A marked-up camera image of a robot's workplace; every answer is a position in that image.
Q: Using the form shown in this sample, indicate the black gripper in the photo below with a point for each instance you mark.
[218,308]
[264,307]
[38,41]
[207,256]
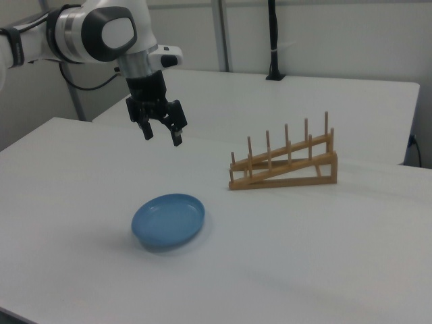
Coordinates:
[146,89]

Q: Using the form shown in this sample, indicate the blue plastic plate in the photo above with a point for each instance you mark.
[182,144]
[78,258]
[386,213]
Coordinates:
[167,221]

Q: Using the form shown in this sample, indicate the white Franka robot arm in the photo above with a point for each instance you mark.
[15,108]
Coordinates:
[111,30]

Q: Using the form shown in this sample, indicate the wooden plate rack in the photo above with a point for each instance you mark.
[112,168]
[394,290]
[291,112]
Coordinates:
[287,180]

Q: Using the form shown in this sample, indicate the black pole with clamp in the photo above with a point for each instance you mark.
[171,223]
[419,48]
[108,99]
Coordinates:
[274,30]

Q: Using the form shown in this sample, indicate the grey aluminium frame post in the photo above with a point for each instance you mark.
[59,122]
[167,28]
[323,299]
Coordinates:
[77,98]
[223,33]

